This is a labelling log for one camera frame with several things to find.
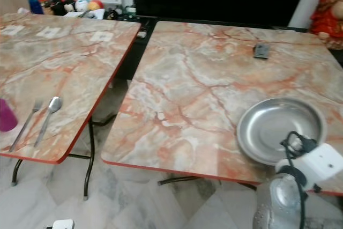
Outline round steel plate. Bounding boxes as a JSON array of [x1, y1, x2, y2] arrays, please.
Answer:
[[236, 97, 328, 166]]

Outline purple plastic cup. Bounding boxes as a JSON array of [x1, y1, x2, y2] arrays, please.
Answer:
[[0, 98, 19, 132]]

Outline steel fork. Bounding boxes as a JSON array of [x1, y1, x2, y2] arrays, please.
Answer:
[[9, 99, 43, 153]]

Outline steel spoon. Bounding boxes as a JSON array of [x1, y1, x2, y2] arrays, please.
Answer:
[[33, 96, 63, 149]]

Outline white paper label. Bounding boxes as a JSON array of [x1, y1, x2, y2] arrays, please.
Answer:
[[38, 27, 65, 39], [90, 31, 115, 43]]

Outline black metal table legs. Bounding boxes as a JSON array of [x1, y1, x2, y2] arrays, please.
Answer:
[[11, 112, 118, 201], [157, 174, 258, 191]]

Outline black television stand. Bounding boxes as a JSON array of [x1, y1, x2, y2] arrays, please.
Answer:
[[121, 16, 160, 81]]

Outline red robed figurine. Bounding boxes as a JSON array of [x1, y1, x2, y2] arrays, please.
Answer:
[[309, 0, 343, 50]]

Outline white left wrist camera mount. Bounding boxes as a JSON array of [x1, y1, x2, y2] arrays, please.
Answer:
[[51, 219, 76, 229]]

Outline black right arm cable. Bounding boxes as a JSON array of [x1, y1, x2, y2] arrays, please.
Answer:
[[280, 131, 318, 161]]

